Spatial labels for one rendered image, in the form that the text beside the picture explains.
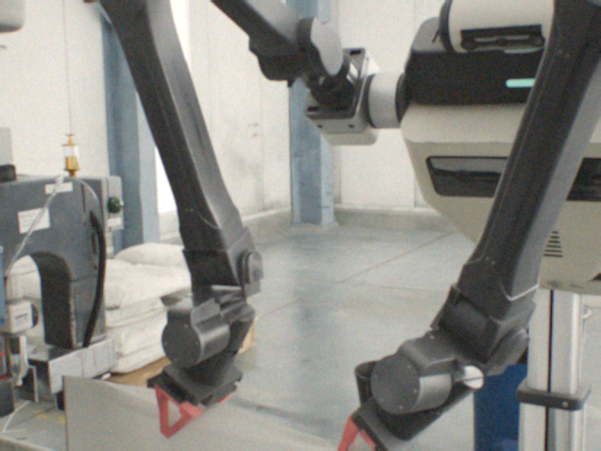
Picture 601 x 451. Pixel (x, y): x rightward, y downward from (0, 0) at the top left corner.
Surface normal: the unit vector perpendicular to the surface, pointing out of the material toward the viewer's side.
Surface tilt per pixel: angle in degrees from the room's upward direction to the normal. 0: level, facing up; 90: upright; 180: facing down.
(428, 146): 130
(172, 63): 89
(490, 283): 101
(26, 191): 90
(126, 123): 90
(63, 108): 90
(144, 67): 112
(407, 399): 79
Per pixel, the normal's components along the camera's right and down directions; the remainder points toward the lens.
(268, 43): -0.13, 0.97
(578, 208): -0.37, 0.74
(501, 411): -0.65, 0.17
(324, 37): 0.88, 0.00
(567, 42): -0.78, 0.29
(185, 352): -0.47, 0.15
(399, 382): -0.66, -0.07
